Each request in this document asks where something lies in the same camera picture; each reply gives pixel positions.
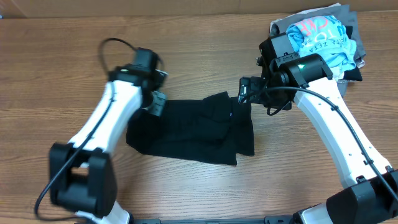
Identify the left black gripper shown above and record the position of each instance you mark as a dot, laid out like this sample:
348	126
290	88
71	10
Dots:
158	107

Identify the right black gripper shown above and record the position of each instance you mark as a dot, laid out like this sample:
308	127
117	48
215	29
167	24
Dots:
285	103

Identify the black t-shirt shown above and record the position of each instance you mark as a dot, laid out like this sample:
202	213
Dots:
212	130

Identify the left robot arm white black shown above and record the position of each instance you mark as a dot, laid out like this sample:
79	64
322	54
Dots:
82	178

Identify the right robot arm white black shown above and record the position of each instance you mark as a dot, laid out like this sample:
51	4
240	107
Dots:
369	181

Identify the light blue printed t-shirt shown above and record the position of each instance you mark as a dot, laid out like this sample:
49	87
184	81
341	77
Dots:
327	37

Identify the black folded garment in pile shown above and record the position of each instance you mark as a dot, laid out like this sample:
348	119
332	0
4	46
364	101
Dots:
353	75

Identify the beige folded garment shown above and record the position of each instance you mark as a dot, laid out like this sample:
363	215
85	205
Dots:
340	12

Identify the grey folded garment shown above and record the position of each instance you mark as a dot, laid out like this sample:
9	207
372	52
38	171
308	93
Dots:
331	32

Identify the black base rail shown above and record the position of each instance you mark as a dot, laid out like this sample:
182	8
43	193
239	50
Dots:
211	221

